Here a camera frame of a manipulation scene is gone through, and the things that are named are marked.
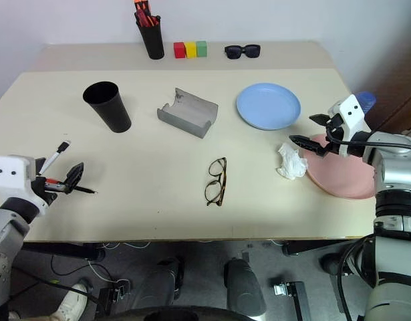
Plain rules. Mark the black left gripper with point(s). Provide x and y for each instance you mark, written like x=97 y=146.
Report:
x=46 y=193

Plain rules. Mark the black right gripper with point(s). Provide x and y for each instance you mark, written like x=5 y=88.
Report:
x=335 y=133

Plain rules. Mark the black pen with red band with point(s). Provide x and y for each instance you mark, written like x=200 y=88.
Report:
x=83 y=190

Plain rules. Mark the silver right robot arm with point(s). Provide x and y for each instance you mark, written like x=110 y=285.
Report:
x=395 y=187

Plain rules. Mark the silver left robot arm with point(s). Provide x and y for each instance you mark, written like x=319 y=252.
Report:
x=4 y=240

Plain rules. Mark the white marker with black cap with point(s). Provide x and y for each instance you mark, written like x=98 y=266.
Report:
x=55 y=156

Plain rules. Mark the crumpled white tissue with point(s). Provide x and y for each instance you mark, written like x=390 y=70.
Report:
x=292 y=164

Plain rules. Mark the light blue plate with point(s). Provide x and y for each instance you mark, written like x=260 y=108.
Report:
x=267 y=107

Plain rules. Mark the pink plate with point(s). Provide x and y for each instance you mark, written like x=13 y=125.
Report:
x=342 y=177

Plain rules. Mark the blue ribbed bottle cap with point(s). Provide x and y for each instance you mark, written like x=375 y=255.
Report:
x=367 y=100

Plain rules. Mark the black table foot bar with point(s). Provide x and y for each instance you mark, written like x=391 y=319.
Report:
x=65 y=251
x=312 y=247

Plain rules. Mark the black plastic cup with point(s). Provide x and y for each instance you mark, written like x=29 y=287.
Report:
x=110 y=107

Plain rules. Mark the brown wooden door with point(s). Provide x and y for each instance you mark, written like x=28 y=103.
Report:
x=399 y=93

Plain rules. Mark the tortoiseshell eyeglasses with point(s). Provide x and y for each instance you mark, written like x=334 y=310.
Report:
x=222 y=177

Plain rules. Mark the black sunglasses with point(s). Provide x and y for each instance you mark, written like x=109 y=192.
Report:
x=233 y=51

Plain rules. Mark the grey open glasses case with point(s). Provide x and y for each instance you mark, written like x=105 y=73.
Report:
x=188 y=115

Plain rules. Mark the white shoe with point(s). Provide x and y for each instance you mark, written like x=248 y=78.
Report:
x=71 y=302

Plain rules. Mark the green block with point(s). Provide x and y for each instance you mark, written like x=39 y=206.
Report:
x=201 y=49

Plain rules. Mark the yellow block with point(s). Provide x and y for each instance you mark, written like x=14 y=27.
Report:
x=191 y=50

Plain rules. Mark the red block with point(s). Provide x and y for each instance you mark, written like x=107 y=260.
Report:
x=179 y=51

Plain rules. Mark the black pen holder cup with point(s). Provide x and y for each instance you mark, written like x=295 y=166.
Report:
x=153 y=40

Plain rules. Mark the dark rounded shape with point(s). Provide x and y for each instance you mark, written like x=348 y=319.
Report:
x=243 y=287

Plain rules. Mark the orange black striped pencil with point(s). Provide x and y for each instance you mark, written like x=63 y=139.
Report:
x=141 y=5

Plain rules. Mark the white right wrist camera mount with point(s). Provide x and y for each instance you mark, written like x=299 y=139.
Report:
x=353 y=120

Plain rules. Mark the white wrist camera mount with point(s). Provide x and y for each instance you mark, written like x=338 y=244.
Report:
x=11 y=177
x=353 y=120

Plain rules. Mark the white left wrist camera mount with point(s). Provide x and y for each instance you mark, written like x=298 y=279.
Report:
x=11 y=177

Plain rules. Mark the black metal floor bracket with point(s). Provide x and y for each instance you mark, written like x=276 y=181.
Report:
x=113 y=294
x=292 y=294

